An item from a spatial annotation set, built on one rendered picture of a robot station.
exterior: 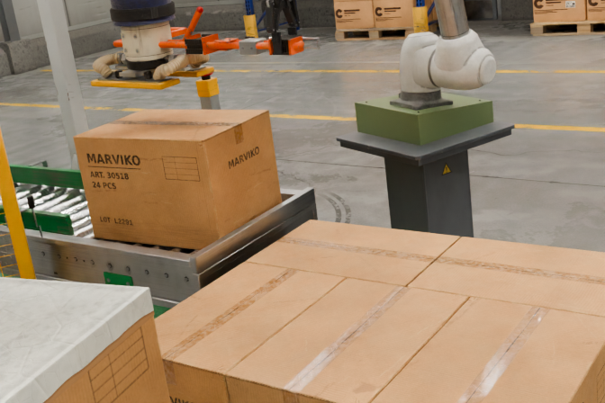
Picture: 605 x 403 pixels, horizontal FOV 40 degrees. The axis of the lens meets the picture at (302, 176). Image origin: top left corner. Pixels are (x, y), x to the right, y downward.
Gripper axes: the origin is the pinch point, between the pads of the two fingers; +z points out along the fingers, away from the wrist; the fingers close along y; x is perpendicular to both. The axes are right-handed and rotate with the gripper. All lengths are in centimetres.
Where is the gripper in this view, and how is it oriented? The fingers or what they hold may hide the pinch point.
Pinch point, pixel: (285, 43)
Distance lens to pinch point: 272.0
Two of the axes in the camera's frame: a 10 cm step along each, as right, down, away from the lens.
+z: 1.3, 9.5, 2.9
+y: -5.5, 3.1, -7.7
